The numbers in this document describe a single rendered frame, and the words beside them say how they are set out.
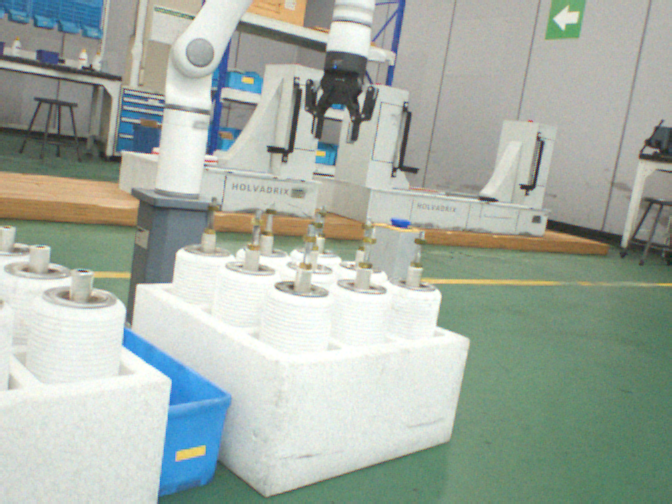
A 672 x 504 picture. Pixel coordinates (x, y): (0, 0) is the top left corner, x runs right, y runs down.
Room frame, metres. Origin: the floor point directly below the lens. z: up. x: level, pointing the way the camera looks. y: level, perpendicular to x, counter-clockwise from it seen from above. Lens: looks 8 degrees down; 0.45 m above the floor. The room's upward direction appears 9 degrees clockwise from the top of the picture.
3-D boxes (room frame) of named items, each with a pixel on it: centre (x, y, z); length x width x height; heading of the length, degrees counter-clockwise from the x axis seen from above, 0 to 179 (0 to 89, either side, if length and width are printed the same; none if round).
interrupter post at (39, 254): (0.77, 0.33, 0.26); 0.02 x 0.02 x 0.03
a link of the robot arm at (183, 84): (1.39, 0.33, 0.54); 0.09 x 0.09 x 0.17; 23
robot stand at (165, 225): (1.38, 0.33, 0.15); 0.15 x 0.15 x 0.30; 36
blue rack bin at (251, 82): (6.22, 1.08, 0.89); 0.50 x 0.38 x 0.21; 37
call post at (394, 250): (1.33, -0.13, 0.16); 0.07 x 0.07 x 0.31; 44
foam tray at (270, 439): (1.07, 0.03, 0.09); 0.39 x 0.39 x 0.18; 44
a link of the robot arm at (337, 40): (1.25, 0.01, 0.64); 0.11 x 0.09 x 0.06; 153
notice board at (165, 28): (7.10, 1.92, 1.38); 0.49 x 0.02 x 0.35; 126
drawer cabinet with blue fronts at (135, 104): (6.42, 2.01, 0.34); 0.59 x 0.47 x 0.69; 36
